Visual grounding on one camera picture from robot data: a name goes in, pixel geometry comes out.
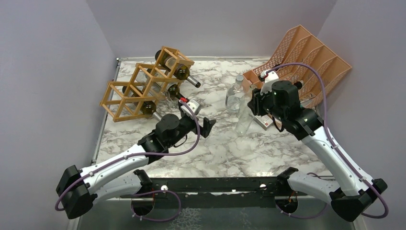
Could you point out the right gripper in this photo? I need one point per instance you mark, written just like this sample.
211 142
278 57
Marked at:
256 102

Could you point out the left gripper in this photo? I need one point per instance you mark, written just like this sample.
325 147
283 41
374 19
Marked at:
204 131

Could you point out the clear glass bottle small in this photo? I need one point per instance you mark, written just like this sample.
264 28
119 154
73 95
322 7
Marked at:
245 115

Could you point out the clear bottle silver cap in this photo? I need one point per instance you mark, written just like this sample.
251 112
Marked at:
234 94

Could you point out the dark green wine bottle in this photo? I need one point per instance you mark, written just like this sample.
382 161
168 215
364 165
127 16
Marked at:
138 109
171 91
181 71

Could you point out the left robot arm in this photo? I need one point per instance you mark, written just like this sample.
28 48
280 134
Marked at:
80 189

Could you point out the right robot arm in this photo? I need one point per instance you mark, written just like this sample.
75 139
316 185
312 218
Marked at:
353 190

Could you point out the wooden wine rack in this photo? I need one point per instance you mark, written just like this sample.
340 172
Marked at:
150 83

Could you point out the small white box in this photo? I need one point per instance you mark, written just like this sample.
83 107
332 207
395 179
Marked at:
265 122

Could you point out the orange plastic file organizer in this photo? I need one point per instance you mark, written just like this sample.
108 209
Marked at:
299 45

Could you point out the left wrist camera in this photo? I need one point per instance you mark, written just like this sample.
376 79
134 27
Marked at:
189 107

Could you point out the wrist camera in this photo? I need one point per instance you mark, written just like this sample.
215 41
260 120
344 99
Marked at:
268 78
189 107

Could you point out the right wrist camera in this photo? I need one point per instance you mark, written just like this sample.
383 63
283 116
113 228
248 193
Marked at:
268 78

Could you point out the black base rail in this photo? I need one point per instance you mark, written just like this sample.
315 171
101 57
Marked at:
216 192

